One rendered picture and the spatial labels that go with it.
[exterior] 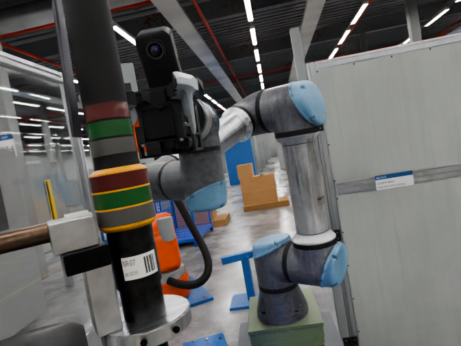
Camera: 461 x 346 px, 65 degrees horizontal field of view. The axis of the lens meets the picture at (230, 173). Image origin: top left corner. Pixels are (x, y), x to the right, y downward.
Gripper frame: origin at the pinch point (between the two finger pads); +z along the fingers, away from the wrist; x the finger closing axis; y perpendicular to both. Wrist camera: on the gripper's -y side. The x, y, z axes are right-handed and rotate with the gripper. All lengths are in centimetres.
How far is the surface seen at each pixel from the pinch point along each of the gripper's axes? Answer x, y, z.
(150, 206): -2.5, 10.9, 7.4
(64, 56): 2.1, -1.2, 7.3
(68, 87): 2.2, 1.1, 7.3
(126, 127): -1.8, 4.8, 7.6
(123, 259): -0.3, 14.3, 8.9
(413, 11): -453, -280, -1024
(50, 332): 14.6, 24.4, -2.1
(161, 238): 121, 96, -356
